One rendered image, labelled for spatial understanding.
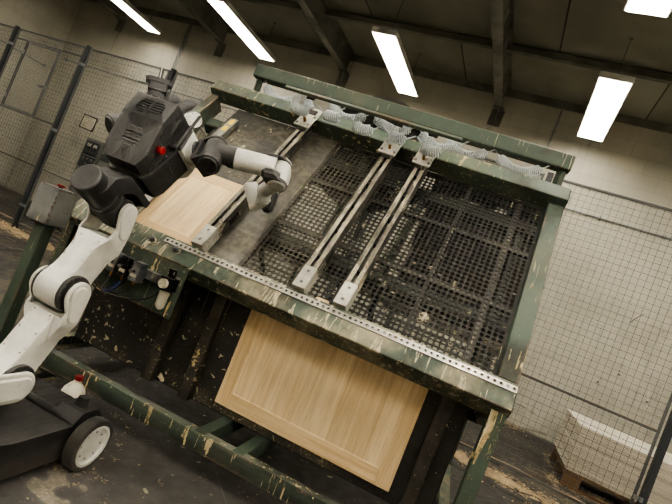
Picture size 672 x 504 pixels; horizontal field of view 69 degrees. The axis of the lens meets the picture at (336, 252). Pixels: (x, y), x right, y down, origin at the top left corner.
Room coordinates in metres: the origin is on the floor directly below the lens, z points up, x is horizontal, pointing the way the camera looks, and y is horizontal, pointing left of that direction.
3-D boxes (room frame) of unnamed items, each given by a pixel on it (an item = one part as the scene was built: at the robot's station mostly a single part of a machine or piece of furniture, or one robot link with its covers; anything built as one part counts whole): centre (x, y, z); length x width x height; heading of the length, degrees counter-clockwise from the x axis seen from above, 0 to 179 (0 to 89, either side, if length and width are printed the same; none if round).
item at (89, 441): (1.86, 0.60, 0.10); 0.20 x 0.05 x 0.20; 165
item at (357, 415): (2.24, -0.16, 0.53); 0.90 x 0.02 x 0.55; 75
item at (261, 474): (2.78, 0.05, 0.41); 2.20 x 1.38 x 0.83; 75
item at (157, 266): (2.18, 0.84, 0.69); 0.50 x 0.14 x 0.24; 75
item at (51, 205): (2.23, 1.28, 0.84); 0.12 x 0.12 x 0.18; 75
